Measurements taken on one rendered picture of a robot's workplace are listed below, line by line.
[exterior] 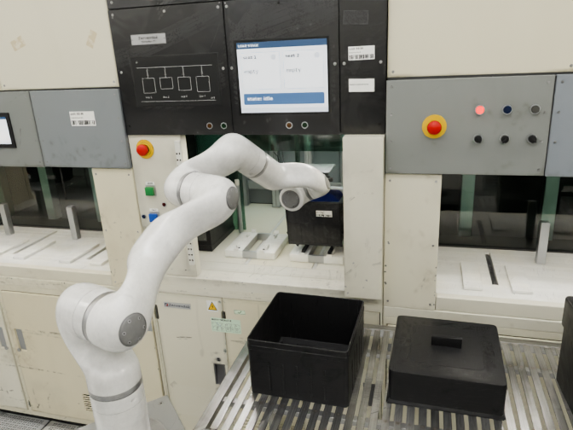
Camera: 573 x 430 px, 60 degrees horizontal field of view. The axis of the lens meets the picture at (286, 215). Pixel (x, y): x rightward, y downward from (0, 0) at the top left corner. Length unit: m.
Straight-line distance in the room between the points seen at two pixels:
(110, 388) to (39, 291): 1.18
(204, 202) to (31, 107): 0.99
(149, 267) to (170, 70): 0.76
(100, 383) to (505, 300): 1.20
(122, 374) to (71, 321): 0.16
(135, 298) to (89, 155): 0.91
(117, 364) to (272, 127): 0.84
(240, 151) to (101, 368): 0.63
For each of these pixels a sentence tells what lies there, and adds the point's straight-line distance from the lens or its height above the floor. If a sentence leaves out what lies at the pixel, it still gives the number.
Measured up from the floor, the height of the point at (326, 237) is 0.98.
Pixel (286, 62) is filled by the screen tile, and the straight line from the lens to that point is 1.56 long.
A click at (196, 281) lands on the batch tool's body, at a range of 1.89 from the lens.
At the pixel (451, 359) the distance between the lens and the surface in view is 1.43.
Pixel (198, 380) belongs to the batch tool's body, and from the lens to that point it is 2.14.
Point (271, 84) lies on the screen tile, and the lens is 1.57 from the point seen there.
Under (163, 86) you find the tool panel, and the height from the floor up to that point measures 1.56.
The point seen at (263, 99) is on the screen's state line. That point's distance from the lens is 1.59.
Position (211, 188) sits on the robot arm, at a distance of 1.22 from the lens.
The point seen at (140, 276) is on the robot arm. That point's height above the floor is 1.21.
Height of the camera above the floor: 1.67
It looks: 19 degrees down
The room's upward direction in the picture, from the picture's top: 3 degrees counter-clockwise
